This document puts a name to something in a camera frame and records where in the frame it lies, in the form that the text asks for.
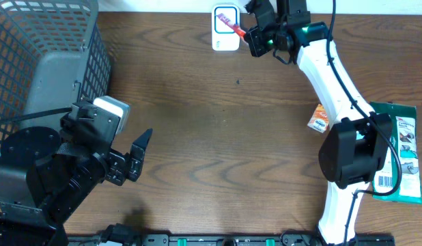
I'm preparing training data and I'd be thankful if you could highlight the grey plastic mesh basket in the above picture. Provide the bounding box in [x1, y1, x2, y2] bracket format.
[0, 0, 113, 151]

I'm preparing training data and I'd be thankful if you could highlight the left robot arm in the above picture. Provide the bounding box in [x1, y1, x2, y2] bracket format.
[0, 101, 153, 245]

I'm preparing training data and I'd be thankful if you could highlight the green white wipes packet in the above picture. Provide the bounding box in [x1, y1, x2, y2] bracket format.
[371, 102, 422, 204]

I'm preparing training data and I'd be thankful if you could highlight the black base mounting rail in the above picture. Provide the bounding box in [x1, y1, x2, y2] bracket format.
[66, 223, 397, 246]

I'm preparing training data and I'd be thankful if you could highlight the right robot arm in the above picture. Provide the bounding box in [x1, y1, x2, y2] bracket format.
[243, 0, 402, 245]

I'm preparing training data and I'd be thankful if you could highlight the black left camera cable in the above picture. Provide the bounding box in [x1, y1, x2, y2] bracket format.
[0, 107, 72, 128]

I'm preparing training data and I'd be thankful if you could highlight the white barcode scanner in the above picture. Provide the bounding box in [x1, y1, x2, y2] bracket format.
[211, 4, 240, 51]

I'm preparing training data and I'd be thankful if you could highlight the red snack stick sachet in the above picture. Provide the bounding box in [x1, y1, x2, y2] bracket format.
[216, 13, 246, 39]

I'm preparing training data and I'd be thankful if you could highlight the orange small carton box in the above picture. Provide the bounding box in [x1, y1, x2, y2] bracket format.
[307, 104, 329, 133]

